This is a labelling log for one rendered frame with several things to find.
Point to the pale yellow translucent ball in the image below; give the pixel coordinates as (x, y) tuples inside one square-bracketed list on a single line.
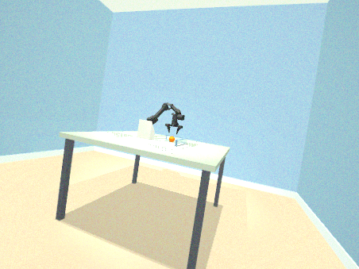
[(172, 139)]

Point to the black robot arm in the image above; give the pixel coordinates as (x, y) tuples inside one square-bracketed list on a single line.
[(177, 115)]

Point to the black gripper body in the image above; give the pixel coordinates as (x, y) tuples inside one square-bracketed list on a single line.
[(174, 124)]

